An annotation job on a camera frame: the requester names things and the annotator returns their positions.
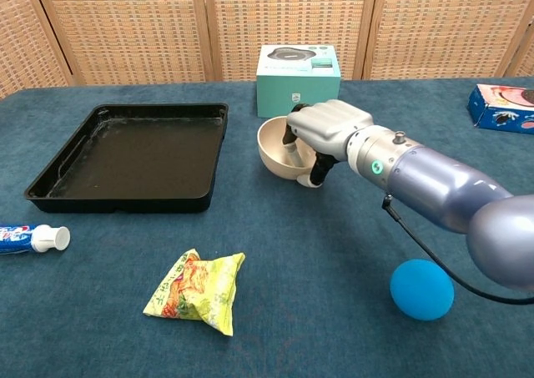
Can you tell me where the yellow-green snack packet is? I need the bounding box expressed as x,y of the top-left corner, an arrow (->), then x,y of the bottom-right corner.
142,248 -> 247,337

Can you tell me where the black plastic tray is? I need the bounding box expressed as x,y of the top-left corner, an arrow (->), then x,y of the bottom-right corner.
23,103 -> 229,214

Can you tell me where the blue cookie box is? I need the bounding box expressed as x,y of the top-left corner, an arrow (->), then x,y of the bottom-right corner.
466,83 -> 534,135

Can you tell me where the beige ribbed bowl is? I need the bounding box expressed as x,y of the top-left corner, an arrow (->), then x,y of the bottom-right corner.
256,117 -> 320,181

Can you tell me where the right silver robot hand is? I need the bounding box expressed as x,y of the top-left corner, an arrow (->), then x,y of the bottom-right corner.
282,98 -> 375,189

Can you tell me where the blue white toothpaste tube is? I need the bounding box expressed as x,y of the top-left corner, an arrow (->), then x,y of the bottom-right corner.
0,224 -> 72,257

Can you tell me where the blue ball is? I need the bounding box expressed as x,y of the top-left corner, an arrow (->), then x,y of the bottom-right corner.
389,259 -> 456,322

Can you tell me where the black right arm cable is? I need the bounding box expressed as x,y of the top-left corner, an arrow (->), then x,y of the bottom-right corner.
382,193 -> 534,305

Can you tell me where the woven wicker screen panel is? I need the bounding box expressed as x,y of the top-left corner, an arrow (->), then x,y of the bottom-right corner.
202,0 -> 379,83
0,0 -> 74,99
362,0 -> 534,81
20,0 -> 214,87
506,2 -> 534,78

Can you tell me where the blue carpet table cover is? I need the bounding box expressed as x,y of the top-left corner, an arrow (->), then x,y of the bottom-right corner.
0,77 -> 534,378

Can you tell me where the teal speaker box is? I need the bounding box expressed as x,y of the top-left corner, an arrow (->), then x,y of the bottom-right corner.
255,44 -> 342,119

